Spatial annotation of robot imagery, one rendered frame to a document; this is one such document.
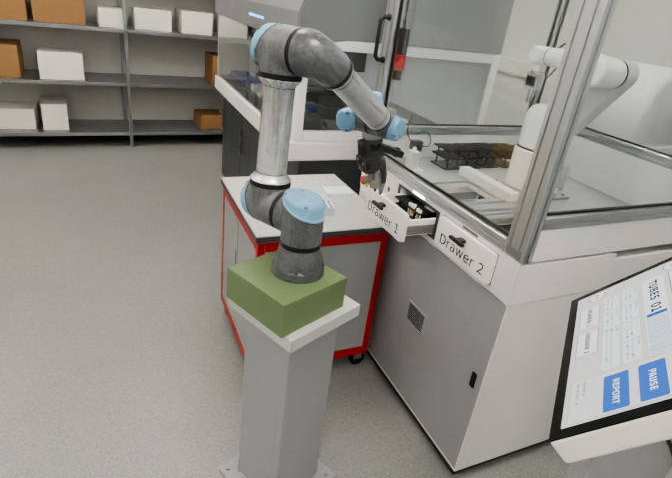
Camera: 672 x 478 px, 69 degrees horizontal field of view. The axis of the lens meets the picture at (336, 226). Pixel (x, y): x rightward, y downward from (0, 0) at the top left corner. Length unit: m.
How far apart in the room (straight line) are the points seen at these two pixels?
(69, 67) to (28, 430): 3.56
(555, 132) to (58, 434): 1.97
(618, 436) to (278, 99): 1.01
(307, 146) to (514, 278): 1.35
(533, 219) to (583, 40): 0.47
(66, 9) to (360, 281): 3.85
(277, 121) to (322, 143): 1.23
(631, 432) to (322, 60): 0.95
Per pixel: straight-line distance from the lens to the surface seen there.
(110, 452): 2.11
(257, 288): 1.32
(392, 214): 1.78
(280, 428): 1.61
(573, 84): 1.41
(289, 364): 1.43
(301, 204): 1.27
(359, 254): 2.03
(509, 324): 1.65
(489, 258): 1.59
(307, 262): 1.33
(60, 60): 5.14
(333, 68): 1.23
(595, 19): 1.39
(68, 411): 2.29
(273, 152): 1.34
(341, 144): 2.58
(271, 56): 1.29
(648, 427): 0.90
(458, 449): 1.98
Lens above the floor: 1.58
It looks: 25 degrees down
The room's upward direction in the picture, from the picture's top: 8 degrees clockwise
